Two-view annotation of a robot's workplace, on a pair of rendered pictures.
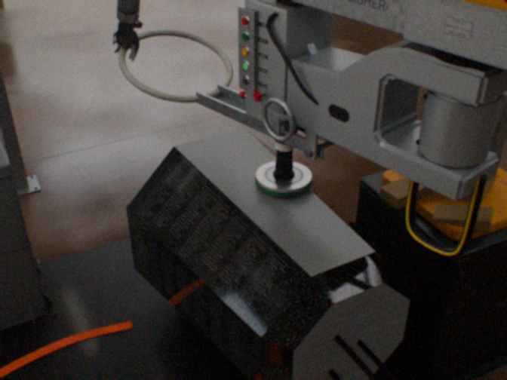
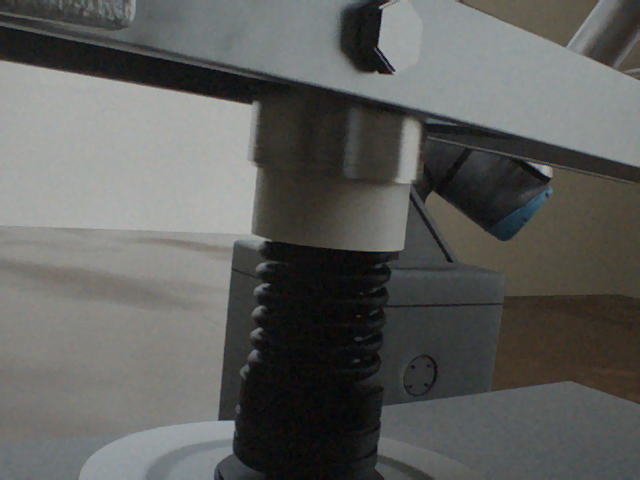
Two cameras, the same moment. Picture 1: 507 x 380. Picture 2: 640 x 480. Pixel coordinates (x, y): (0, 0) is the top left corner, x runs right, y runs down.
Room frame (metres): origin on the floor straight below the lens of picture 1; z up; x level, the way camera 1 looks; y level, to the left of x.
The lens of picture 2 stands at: (1.95, -0.53, 1.06)
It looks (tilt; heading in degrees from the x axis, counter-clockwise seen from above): 6 degrees down; 85
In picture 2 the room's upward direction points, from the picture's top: 6 degrees clockwise
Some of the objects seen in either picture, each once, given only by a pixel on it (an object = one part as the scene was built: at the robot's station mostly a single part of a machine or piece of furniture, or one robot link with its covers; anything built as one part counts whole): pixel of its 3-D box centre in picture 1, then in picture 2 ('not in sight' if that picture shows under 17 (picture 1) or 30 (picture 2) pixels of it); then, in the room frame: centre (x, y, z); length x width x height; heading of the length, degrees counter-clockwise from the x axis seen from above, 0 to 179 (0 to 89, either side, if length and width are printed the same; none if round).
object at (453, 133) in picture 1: (457, 121); not in sight; (1.50, -0.56, 1.37); 0.19 x 0.19 x 0.20
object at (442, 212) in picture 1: (462, 213); not in sight; (1.86, -0.78, 0.80); 0.20 x 0.10 x 0.05; 68
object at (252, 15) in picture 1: (248, 50); not in sight; (1.97, 0.02, 1.39); 0.08 x 0.03 x 0.28; 42
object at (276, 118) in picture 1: (286, 116); not in sight; (1.82, -0.11, 1.22); 0.15 x 0.10 x 0.15; 42
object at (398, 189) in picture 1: (407, 190); not in sight; (2.01, -0.60, 0.81); 0.20 x 0.10 x 0.05; 124
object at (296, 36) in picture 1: (304, 68); not in sight; (1.93, -0.17, 1.34); 0.36 x 0.22 x 0.45; 42
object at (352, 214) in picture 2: (284, 142); (331, 201); (1.99, -0.12, 1.03); 0.07 x 0.07 x 0.04
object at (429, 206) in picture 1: (462, 190); not in sight; (2.08, -0.85, 0.76); 0.49 x 0.49 x 0.05; 26
